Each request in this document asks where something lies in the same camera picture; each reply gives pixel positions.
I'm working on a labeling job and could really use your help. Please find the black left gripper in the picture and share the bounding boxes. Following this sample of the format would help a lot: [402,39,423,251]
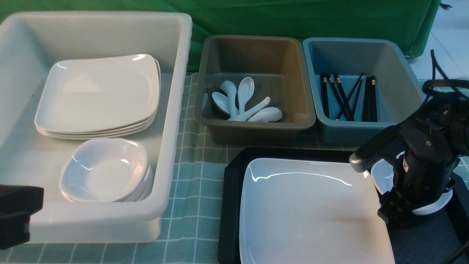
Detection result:
[0,184,45,250]

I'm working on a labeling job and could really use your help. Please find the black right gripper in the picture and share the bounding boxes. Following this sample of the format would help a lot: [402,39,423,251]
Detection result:
[377,147,460,226]

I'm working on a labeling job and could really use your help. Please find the small white bowl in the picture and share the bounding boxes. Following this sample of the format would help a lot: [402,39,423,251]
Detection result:
[59,138,152,202]
[370,159,453,216]

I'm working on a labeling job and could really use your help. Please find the large white square plate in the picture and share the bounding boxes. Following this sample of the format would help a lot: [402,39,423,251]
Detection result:
[239,158,394,264]

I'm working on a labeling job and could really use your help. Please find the white ceramic spoon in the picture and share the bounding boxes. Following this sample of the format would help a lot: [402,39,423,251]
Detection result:
[228,97,271,122]

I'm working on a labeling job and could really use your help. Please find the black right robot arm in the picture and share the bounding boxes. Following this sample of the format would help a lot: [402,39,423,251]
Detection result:
[376,50,468,225]

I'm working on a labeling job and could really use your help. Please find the top stacked white plate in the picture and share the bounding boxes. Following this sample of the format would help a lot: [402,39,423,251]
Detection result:
[34,54,161,134]

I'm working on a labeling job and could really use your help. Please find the stacked white plate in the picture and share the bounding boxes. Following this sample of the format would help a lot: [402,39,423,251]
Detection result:
[34,54,161,134]
[37,122,152,140]
[36,59,162,137]

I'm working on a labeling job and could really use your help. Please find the black chopstick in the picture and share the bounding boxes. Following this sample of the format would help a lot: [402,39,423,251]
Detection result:
[326,73,350,121]
[362,77,371,122]
[334,74,355,121]
[369,76,377,122]
[336,73,364,121]
[320,73,330,118]

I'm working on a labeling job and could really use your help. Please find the top stacked white bowl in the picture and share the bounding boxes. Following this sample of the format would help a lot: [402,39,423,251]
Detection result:
[61,161,154,185]

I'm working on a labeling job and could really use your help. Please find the blue-grey plastic bin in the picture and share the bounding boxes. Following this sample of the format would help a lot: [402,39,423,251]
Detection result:
[303,37,424,146]

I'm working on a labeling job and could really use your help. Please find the stacked white bowls underneath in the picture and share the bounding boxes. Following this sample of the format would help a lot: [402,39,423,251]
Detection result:
[59,173,150,203]

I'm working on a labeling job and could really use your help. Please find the green backdrop cloth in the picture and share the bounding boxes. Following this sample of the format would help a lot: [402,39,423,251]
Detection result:
[0,0,440,72]

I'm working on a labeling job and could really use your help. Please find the large white plastic bin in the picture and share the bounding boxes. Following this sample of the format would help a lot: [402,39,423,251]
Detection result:
[0,11,192,244]

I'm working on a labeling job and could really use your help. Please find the white spoon in bin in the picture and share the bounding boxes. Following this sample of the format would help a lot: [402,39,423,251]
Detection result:
[211,92,230,116]
[237,77,255,114]
[220,81,238,118]
[247,107,283,122]

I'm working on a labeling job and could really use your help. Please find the green checkered tablecloth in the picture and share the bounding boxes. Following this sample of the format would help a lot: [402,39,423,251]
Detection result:
[0,71,469,264]

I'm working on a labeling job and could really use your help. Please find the brown plastic bin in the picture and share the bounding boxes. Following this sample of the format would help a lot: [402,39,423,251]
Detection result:
[194,35,316,145]

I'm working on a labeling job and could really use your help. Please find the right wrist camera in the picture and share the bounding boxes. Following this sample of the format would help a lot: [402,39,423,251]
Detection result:
[350,124,405,173]

